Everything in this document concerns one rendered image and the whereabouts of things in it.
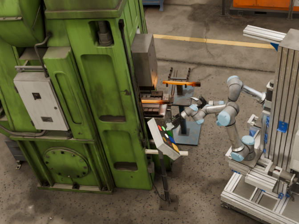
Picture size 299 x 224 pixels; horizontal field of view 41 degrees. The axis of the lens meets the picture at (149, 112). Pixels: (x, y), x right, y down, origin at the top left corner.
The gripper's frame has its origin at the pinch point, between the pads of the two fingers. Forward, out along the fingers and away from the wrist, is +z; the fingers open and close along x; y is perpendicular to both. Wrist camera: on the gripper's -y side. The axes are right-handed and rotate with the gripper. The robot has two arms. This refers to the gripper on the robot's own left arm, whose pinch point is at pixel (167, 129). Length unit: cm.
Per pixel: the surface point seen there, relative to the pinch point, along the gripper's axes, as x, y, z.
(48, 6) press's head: -32, 152, -6
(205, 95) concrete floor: -139, -136, -23
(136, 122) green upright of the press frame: -13.2, 19.5, 19.6
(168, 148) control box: 27.0, 7.8, 3.7
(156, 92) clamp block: -64, -10, -1
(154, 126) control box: 4.2, 17.6, 4.4
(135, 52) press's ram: -35, 67, -25
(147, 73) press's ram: -32, 43, -19
